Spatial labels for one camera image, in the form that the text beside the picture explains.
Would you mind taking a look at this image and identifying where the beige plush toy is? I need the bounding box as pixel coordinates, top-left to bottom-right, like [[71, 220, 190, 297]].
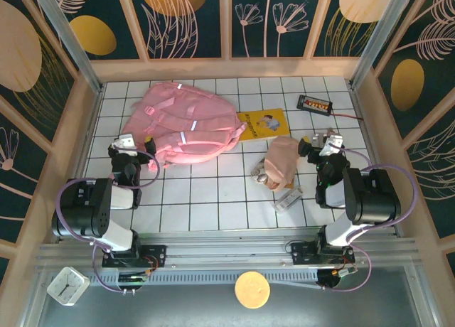
[[262, 135, 303, 195]]

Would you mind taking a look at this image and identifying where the pink backpack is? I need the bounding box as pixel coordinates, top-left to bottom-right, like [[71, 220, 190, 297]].
[[122, 81, 248, 171]]

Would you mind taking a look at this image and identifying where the yellow picture book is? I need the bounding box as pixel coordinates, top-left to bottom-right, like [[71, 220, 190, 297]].
[[236, 108, 291, 143]]

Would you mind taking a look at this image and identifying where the clear plastic box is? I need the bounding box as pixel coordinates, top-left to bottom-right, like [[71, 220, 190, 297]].
[[272, 186, 304, 213]]

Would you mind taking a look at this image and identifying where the small patterned pouch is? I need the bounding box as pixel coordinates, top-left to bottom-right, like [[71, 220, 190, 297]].
[[250, 158, 271, 186]]

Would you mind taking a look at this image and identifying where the black charger board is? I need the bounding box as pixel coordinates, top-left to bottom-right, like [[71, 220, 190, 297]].
[[296, 94, 334, 117]]

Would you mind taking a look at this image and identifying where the white alarm clock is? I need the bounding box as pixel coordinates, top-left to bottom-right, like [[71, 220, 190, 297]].
[[46, 266, 90, 306]]

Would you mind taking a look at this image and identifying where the round yellow cork disc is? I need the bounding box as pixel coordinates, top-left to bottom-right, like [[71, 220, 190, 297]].
[[234, 270, 271, 309]]

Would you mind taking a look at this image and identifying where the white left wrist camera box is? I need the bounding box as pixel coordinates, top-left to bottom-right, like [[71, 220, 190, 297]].
[[112, 134, 138, 156]]

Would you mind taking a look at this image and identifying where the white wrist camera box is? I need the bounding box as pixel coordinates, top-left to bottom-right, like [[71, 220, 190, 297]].
[[319, 134, 345, 156], [112, 134, 138, 156]]

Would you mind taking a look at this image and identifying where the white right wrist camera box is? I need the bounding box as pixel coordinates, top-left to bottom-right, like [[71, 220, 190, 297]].
[[319, 134, 345, 156]]

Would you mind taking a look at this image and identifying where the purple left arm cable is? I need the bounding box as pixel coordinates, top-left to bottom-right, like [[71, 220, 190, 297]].
[[56, 149, 161, 293]]

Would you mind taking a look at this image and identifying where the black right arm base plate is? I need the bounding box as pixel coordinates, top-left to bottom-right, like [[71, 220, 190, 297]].
[[291, 241, 355, 267]]

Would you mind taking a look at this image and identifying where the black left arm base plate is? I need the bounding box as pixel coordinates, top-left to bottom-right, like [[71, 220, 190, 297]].
[[102, 245, 167, 269]]

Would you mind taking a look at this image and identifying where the aluminium frame post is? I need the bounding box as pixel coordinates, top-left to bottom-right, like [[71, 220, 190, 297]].
[[30, 0, 105, 94], [348, 0, 417, 90]]

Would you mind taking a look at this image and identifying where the aluminium mounting rail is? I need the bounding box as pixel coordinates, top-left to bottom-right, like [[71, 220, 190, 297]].
[[35, 234, 419, 271]]

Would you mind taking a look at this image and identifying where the grey slotted cable duct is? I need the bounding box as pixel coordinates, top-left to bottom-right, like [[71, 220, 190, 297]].
[[88, 269, 317, 285]]

